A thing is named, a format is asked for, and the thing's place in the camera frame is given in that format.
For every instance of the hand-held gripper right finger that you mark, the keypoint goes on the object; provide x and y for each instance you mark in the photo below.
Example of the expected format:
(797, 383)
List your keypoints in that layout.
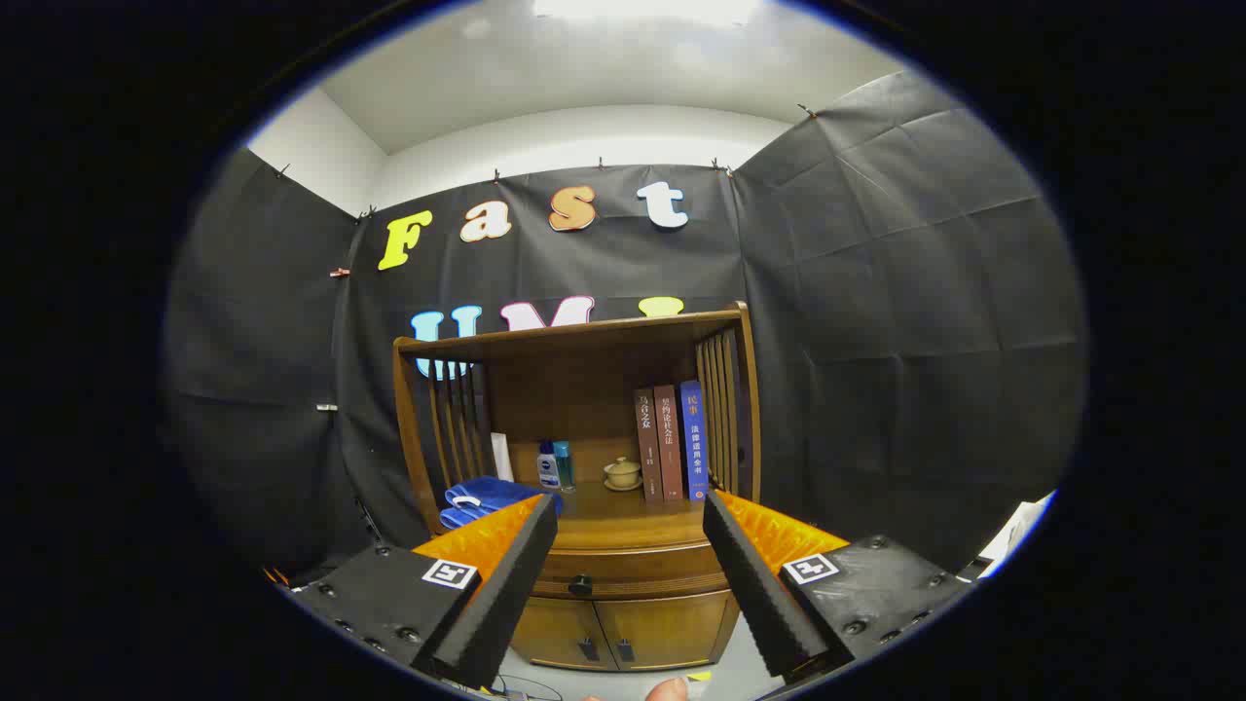
(754, 584)

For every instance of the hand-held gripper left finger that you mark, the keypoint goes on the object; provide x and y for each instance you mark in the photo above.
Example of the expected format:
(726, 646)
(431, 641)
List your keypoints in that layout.
(506, 584)

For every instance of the wooden drawer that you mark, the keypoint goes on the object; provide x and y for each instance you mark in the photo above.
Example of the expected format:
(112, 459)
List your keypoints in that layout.
(642, 570)

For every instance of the wooden cabinet door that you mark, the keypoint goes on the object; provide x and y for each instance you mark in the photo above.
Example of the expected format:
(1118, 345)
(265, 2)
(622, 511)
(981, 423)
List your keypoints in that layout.
(560, 628)
(672, 623)

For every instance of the wooden countertop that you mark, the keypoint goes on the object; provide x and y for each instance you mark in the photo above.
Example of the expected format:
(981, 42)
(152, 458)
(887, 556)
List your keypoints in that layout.
(613, 511)

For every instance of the wooden cabinet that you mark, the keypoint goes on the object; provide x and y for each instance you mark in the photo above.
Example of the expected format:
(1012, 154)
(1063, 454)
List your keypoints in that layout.
(584, 389)

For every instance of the folded blue towel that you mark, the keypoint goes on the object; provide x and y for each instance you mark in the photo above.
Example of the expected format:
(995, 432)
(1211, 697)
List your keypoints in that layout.
(487, 495)

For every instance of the white bottle with blue cap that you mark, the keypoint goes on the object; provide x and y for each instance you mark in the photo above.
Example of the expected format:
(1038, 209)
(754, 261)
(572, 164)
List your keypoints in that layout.
(549, 472)

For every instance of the teal bottle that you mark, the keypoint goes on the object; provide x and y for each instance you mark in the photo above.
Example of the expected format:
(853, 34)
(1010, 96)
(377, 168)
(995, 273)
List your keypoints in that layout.
(566, 465)

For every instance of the blue book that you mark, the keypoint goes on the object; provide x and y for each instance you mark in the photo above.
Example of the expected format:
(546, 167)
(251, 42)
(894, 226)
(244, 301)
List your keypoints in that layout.
(694, 443)

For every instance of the beige lidded teacup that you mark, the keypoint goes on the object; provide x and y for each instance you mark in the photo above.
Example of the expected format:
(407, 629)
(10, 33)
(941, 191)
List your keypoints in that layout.
(623, 474)

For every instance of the reddish brown book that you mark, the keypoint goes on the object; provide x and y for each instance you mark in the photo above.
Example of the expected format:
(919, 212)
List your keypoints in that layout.
(669, 448)

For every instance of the white plastic object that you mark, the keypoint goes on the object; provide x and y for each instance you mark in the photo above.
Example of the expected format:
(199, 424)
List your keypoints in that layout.
(1022, 521)

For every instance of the black backdrop cloth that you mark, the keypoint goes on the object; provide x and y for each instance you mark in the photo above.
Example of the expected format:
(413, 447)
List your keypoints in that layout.
(876, 292)

